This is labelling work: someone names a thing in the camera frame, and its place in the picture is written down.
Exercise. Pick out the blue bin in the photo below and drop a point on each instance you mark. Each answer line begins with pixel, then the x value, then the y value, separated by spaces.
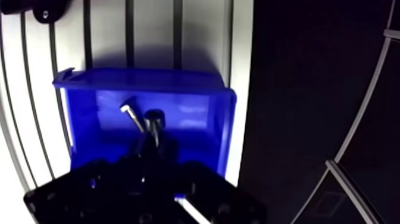
pixel 193 119

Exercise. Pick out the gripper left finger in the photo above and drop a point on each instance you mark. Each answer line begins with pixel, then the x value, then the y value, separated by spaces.
pixel 93 194

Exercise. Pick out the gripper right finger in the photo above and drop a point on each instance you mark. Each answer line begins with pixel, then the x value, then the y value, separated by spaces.
pixel 215 197

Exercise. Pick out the steel bolt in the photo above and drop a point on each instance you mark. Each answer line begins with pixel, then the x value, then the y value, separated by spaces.
pixel 154 123
pixel 132 117

